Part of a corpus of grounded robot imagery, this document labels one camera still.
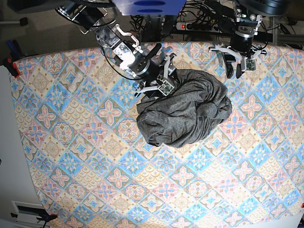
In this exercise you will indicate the patterned tile tablecloth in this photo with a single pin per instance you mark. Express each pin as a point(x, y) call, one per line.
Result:
point(220, 153)

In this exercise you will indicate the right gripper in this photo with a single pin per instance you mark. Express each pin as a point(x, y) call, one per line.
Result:
point(154, 75)

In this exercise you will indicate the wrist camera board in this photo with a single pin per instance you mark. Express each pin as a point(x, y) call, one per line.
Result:
point(165, 88)
point(250, 64)

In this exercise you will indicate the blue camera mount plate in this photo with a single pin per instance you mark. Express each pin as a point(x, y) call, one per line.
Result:
point(149, 7)

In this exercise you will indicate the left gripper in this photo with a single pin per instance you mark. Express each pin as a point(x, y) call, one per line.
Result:
point(231, 56)

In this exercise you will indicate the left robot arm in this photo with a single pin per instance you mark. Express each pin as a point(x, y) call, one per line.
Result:
point(242, 27)

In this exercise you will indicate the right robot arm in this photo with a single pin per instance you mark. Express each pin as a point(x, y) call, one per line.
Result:
point(128, 53)

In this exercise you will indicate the white power strip red switch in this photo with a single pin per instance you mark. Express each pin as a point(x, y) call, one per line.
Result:
point(187, 26)

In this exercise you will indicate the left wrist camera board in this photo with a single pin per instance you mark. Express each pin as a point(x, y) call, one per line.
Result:
point(250, 64)

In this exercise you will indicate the white tray lower left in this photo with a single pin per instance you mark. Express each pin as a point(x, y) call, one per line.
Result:
point(27, 213)

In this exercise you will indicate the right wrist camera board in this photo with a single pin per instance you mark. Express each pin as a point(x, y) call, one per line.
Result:
point(165, 88)

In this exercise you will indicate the black orange clamp lower left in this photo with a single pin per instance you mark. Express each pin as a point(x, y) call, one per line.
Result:
point(46, 218)

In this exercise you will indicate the red black clamp upper left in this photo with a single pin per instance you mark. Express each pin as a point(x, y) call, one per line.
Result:
point(11, 67)

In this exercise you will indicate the grey t-shirt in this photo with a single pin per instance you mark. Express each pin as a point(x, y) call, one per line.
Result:
point(198, 105)

